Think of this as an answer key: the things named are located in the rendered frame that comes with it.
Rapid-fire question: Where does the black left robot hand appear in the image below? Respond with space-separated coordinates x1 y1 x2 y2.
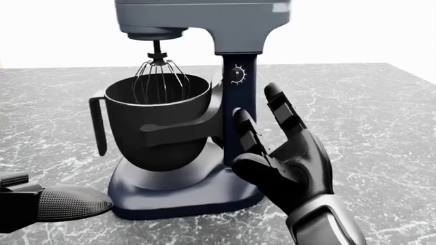
0 171 114 233

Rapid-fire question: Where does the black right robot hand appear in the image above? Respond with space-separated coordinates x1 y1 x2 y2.
231 82 335 216

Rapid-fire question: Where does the dark blue mixer base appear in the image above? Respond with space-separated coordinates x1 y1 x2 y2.
108 53 266 221

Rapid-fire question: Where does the grey stand mixer head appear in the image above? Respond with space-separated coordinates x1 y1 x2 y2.
113 0 292 56

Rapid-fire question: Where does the black speed dial knob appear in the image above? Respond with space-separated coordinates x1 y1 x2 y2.
230 64 247 85

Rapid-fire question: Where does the black mixing bowl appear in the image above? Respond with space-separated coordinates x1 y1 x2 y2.
89 73 213 172

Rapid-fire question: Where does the metal wire whisk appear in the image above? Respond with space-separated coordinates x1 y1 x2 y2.
132 39 191 105

